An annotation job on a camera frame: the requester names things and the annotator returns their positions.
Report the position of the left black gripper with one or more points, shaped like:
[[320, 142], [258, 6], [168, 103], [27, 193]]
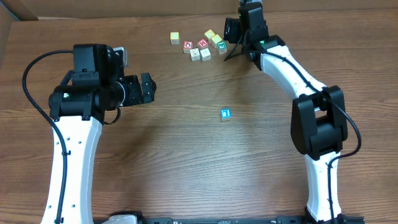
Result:
[[146, 88]]

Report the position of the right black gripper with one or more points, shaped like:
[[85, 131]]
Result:
[[232, 30]]

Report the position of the blue block letter L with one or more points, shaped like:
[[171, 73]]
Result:
[[225, 114]]

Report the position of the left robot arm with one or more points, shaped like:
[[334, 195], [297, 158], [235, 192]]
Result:
[[96, 84]]

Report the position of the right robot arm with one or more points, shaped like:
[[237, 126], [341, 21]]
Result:
[[318, 124]]

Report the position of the yellow block lower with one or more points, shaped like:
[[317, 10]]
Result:
[[215, 40]]

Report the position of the yellow block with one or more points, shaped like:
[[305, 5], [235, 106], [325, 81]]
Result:
[[174, 38], [208, 35], [215, 40]]

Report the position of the green block in cluster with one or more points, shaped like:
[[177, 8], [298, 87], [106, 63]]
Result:
[[222, 48]]

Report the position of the yellow block upper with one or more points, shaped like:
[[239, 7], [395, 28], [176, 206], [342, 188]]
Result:
[[208, 35]]

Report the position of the red block letter E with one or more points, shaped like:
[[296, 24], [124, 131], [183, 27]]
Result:
[[202, 44]]

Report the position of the white block right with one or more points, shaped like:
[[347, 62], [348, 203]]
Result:
[[205, 54]]

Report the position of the white block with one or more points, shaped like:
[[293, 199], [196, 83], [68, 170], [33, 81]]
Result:
[[195, 54], [205, 54]]

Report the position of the white block left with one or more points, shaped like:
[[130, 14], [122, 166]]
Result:
[[195, 54]]

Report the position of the red block with circle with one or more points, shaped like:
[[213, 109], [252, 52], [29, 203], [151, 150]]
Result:
[[187, 46]]

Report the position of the yellow block far left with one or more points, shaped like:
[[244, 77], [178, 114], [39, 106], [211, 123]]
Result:
[[174, 38]]

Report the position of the cardboard box edge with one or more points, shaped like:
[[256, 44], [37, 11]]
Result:
[[20, 10]]

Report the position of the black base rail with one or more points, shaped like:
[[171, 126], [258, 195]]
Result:
[[165, 220]]

